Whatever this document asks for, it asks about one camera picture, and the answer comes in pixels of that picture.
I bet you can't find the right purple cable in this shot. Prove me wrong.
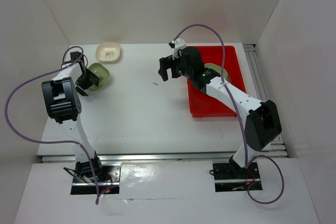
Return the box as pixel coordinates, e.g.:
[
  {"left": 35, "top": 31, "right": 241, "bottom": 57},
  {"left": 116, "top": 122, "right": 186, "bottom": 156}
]
[{"left": 174, "top": 24, "right": 286, "bottom": 205}]

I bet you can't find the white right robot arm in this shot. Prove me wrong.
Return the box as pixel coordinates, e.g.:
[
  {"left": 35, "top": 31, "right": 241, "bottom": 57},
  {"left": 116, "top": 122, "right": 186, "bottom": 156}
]
[{"left": 158, "top": 47, "right": 282, "bottom": 178}]

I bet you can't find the cream square panda plate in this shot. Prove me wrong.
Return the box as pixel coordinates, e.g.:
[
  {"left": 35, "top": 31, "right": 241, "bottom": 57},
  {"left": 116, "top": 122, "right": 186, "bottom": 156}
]
[{"left": 96, "top": 42, "right": 121, "bottom": 63}]

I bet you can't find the green square panda plate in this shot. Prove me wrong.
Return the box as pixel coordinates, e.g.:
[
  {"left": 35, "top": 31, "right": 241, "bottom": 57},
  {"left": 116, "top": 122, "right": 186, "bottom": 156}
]
[
  {"left": 205, "top": 63, "right": 229, "bottom": 80},
  {"left": 87, "top": 62, "right": 110, "bottom": 91}
]

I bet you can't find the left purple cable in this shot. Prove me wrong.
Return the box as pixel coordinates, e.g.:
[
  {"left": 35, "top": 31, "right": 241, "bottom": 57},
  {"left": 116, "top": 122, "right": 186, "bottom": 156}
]
[{"left": 4, "top": 46, "right": 119, "bottom": 206}]

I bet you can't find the red plastic bin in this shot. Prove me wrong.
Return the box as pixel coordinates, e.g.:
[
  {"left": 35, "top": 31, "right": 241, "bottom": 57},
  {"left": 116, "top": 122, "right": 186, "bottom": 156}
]
[{"left": 187, "top": 46, "right": 246, "bottom": 118}]

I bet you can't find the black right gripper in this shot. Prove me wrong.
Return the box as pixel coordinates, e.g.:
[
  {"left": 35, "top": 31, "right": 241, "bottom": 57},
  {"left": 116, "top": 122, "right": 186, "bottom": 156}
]
[{"left": 158, "top": 53, "right": 193, "bottom": 81}]

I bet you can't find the aluminium front rail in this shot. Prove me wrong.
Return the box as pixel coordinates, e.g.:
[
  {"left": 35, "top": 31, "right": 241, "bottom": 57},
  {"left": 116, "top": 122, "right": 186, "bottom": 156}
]
[{"left": 39, "top": 150, "right": 263, "bottom": 163}]

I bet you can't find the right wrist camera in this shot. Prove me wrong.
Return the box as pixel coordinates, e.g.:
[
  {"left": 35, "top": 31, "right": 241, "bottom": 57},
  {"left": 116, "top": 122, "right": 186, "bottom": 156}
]
[{"left": 169, "top": 38, "right": 186, "bottom": 60}]

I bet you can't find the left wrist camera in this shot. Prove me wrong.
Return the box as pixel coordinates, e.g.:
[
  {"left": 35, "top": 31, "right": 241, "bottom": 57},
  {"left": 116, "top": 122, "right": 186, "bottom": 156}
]
[{"left": 70, "top": 51, "right": 81, "bottom": 63}]

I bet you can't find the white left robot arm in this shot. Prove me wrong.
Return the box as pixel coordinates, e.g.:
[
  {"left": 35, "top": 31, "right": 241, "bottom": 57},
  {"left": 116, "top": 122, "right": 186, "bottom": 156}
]
[{"left": 41, "top": 51, "right": 104, "bottom": 182}]

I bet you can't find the purple cable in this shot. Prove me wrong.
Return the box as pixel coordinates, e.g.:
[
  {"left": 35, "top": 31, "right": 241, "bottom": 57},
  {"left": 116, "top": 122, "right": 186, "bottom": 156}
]
[
  {"left": 4, "top": 46, "right": 119, "bottom": 206},
  {"left": 174, "top": 24, "right": 286, "bottom": 205}
]

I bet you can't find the round floral brown-rimmed plate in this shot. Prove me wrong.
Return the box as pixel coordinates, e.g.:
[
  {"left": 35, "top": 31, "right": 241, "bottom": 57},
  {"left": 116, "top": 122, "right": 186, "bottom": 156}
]
[{"left": 194, "top": 62, "right": 232, "bottom": 95}]

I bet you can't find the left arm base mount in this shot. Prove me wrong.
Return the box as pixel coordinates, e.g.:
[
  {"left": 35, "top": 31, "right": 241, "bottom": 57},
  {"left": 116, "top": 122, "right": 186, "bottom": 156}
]
[{"left": 67, "top": 163, "right": 121, "bottom": 195}]

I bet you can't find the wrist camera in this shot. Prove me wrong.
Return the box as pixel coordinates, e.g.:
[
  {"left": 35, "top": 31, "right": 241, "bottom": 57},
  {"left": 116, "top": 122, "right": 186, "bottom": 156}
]
[
  {"left": 169, "top": 38, "right": 186, "bottom": 60},
  {"left": 70, "top": 51, "right": 81, "bottom": 63}
]

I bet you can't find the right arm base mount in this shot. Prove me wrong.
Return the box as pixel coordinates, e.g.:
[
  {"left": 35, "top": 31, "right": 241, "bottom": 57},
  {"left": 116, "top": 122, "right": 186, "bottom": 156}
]
[{"left": 209, "top": 162, "right": 263, "bottom": 193}]

